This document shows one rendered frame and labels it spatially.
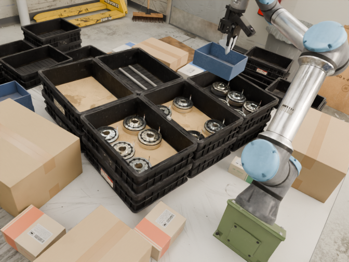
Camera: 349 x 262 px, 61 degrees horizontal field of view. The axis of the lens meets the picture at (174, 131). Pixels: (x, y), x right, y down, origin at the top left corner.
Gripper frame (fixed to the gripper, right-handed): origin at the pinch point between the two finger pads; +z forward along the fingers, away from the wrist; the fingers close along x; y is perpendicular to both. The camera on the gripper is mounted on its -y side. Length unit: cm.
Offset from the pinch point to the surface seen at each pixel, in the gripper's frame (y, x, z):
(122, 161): -5, 71, 24
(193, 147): -18, 46, 22
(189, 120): -0.7, 22.0, 30.4
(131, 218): -13, 72, 47
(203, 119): -4.8, 15.4, 29.9
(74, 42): 158, -31, 62
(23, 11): 308, -67, 87
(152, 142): -1, 49, 29
